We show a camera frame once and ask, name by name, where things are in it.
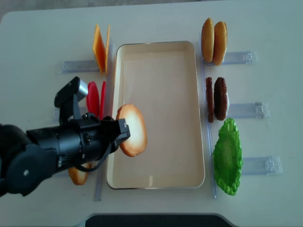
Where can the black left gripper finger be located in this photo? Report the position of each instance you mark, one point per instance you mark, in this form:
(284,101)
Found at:
(121,131)

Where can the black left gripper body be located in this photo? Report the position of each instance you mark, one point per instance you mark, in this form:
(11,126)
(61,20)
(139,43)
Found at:
(86,138)

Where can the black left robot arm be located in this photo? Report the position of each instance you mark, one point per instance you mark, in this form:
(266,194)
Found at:
(28,158)

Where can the left red tomato slice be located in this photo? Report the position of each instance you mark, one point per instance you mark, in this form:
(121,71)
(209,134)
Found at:
(92,99)

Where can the red tomato slice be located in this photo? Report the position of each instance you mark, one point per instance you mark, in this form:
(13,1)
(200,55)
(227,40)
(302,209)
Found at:
(102,100)
(92,99)

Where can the right red tomato slice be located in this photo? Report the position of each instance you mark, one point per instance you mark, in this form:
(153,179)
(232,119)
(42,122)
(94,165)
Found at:
(102,100)

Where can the left orange cheese slice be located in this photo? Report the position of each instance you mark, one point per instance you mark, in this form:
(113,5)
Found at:
(99,49)

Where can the orange cheese slice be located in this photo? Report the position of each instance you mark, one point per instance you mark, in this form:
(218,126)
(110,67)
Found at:
(99,49)
(107,50)

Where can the left brown meat patty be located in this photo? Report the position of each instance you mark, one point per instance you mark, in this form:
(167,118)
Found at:
(210,99)

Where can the brown meat patty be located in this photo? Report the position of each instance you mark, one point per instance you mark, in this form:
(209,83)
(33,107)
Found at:
(210,99)
(220,99)

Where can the right orange cheese slice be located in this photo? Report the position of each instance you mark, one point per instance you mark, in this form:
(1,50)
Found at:
(107,50)

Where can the right brown meat patty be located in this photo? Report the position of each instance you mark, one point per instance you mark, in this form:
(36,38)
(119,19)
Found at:
(220,99)

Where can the green lettuce leaf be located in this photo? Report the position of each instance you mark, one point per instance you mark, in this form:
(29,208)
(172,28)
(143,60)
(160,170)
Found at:
(227,158)

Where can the cream rectangular tray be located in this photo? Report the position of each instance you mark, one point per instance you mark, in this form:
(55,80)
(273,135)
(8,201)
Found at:
(160,79)

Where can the left clear plastic rack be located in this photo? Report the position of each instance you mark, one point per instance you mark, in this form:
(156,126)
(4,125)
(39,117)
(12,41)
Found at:
(64,67)

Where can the clear plastic rack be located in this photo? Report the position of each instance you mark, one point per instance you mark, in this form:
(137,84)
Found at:
(266,165)
(64,67)

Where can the black base at bottom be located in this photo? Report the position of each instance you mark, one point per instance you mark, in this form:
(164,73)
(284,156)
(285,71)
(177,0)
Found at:
(156,221)

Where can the left top bun half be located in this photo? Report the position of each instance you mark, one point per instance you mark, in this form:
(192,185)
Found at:
(207,40)

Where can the bun half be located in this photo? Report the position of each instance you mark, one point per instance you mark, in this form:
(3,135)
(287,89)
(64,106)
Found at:
(220,42)
(207,40)

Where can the right top bun half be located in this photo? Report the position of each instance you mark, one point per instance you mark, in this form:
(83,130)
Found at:
(220,42)

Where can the right clear plastic rack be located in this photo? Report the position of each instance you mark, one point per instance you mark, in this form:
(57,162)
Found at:
(266,165)

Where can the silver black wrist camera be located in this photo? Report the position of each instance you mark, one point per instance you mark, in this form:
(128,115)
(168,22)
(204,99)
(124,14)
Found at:
(67,100)

